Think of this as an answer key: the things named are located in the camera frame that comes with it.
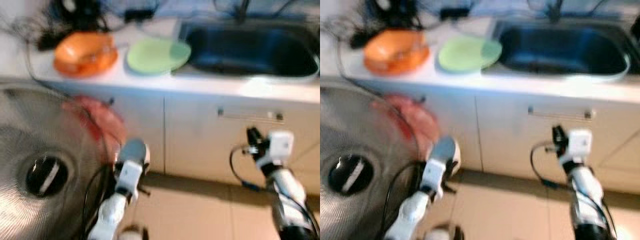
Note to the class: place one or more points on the black power adapter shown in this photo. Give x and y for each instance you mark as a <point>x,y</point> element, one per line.
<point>454,13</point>
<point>139,15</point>

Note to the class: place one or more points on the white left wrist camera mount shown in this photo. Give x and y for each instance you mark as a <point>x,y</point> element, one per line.
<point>129,177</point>
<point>434,175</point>

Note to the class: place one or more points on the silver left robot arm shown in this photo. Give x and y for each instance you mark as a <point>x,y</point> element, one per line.
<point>107,220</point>
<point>410,215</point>

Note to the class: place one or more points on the orange plate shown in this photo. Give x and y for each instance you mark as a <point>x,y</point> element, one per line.
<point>85,73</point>
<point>397,71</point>

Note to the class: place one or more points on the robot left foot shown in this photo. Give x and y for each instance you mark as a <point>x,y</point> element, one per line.
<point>442,234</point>
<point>131,232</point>

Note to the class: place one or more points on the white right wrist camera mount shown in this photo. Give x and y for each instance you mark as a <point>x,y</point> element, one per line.
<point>581,142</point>
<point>281,145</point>

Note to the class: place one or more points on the light green plate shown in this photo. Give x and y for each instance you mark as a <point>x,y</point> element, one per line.
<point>157,56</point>
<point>469,54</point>

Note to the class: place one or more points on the metal standing fan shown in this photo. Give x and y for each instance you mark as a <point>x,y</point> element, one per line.
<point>45,150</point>
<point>360,140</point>

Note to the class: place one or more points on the black countertop appliance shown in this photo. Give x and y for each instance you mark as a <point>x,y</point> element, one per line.
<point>636,45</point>

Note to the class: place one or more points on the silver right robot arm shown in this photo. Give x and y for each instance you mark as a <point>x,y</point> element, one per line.
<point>287,190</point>
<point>585,190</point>

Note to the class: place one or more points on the white kitchen cabinet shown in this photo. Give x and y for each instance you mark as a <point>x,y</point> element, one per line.
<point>200,140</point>
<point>510,140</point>

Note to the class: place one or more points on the red plastic bag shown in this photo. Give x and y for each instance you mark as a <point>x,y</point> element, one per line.
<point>415,120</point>
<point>100,120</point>

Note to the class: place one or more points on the stainless steel sink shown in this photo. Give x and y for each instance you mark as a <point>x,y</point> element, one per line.
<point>250,50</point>
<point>560,50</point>

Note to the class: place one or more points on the orange bowl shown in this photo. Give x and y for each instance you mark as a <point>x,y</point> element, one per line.
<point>395,47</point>
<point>82,50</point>

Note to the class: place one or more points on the chrome faucet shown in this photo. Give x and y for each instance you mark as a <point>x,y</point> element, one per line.
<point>555,10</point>
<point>242,10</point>

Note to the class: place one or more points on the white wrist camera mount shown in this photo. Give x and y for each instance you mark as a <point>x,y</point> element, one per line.
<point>434,175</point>
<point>581,142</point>
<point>281,145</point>
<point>129,177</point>

